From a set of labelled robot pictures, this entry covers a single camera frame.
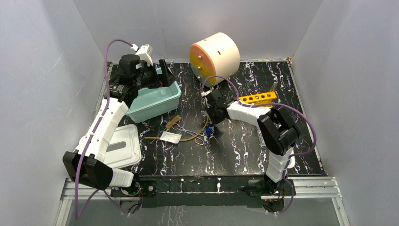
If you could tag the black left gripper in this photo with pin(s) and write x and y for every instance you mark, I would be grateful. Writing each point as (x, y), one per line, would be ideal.
(161, 74)

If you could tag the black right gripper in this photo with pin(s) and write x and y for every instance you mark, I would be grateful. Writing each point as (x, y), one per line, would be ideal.
(214, 121)

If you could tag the test tube brush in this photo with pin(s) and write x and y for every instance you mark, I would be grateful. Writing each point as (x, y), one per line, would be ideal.
(173, 121)

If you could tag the large glass test tube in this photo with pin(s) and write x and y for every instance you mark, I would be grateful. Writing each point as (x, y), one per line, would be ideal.
(273, 88)

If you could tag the tan rubber tube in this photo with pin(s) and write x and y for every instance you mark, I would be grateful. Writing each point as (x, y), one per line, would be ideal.
(158, 136)

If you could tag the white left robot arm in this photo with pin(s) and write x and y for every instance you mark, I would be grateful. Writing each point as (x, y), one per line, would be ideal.
(85, 165)

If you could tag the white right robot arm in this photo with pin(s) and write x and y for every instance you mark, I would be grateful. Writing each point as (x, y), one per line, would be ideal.
(278, 130)

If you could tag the teal plastic bin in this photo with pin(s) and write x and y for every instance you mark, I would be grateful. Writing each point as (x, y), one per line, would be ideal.
(146, 103)

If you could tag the metal crucible tongs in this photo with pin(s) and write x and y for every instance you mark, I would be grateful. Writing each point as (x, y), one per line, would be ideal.
(198, 137)

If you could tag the yellow test tube rack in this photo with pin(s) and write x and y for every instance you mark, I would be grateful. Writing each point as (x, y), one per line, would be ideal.
(260, 99)

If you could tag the round drawer cabinet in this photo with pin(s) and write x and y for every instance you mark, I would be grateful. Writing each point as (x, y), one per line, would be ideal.
(214, 58)

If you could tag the white sachet packet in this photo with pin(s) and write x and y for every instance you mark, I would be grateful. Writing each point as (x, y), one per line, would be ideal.
(170, 137)

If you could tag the clear acrylic tube rack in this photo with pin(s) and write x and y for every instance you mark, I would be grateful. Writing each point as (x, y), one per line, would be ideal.
(261, 139)

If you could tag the white bin lid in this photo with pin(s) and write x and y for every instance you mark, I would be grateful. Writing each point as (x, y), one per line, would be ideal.
(124, 148)

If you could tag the blue correction tape package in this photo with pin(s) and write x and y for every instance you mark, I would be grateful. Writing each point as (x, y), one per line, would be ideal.
(291, 162)

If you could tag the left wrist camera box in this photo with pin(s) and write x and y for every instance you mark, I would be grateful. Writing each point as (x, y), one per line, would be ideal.
(144, 52)

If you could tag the aluminium table frame rail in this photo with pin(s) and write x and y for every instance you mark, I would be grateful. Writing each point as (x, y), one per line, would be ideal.
(299, 187)

